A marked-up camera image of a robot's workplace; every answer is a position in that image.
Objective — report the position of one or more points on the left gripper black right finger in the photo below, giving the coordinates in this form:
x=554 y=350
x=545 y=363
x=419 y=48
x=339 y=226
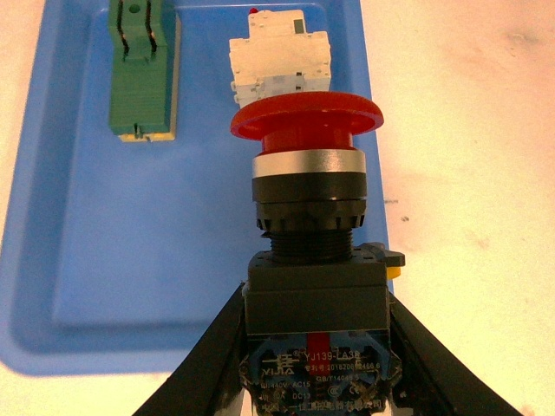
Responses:
x=422 y=377

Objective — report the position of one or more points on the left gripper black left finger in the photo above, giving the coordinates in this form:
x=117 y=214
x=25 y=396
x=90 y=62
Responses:
x=207 y=381

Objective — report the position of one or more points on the red emergency stop button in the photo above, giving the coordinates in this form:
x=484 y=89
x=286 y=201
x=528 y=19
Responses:
x=316 y=305

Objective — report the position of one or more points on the blue plastic tray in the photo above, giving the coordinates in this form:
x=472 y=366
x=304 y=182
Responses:
x=116 y=256

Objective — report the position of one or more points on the white circuit breaker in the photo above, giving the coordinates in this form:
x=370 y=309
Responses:
x=280 y=56

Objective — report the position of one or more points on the green terminal block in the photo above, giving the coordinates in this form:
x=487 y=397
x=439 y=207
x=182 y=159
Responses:
x=146 y=69

